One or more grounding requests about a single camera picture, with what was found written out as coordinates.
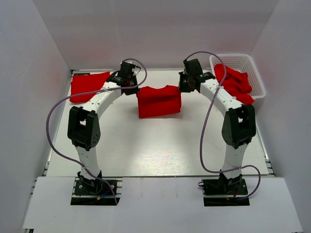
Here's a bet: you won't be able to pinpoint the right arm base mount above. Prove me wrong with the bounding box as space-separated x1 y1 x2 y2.
198 179 250 207

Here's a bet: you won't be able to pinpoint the white plastic basket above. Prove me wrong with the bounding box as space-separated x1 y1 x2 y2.
209 54 266 101

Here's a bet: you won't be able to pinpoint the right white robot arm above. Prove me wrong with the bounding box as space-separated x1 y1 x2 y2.
178 59 256 194

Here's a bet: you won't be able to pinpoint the red t-shirts in basket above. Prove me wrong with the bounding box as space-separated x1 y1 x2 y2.
222 66 254 105

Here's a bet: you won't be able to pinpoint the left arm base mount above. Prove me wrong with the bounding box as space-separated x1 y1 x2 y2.
70 178 116 206

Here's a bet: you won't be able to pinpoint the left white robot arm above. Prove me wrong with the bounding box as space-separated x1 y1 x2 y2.
68 62 140 194

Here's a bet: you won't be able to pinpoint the red t-shirt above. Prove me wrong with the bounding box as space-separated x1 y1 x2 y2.
69 71 110 104
136 85 182 118

